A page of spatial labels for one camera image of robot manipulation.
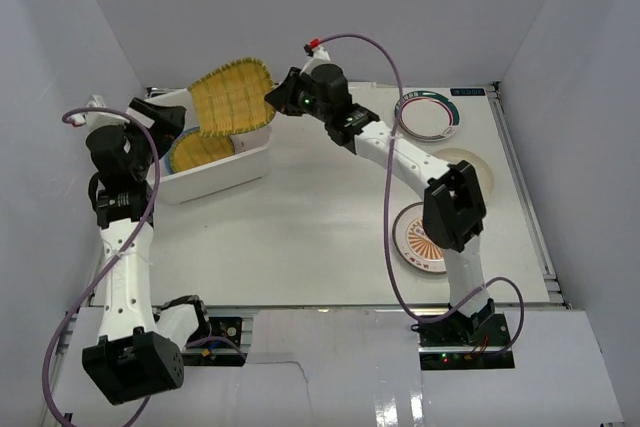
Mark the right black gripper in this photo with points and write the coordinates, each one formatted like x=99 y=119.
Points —
x=283 y=99

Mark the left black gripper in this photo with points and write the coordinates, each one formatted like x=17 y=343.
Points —
x=151 y=123

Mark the round woven bamboo tray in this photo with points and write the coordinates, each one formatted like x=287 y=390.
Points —
x=212 y=149

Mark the scoop-shaped woven bamboo tray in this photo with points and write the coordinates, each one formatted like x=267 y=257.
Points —
x=230 y=100

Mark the white plate with teal rim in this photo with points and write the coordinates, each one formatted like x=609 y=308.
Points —
x=427 y=116

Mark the white plate orange sunburst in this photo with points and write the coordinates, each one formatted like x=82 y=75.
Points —
x=413 y=245

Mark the cream plain plate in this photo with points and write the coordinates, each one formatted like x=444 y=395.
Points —
x=482 y=168

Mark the blue plastic plate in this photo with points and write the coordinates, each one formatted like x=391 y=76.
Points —
x=182 y=155

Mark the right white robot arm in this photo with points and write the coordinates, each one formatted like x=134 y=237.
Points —
x=453 y=205

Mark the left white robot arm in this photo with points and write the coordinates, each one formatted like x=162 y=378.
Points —
x=139 y=348

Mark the white plastic bin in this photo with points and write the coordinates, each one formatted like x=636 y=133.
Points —
x=250 y=160

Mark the blue label sticker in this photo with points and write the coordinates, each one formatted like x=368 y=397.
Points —
x=467 y=92

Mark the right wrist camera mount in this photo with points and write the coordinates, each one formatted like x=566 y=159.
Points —
x=317 y=55

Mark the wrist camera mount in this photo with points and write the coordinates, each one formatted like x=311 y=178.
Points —
x=94 y=120
x=317 y=55

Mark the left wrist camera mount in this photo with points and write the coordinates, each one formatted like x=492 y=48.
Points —
x=94 y=120

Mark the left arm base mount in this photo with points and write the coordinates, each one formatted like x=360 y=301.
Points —
x=218 y=345

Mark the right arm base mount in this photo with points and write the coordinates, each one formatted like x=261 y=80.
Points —
x=442 y=348

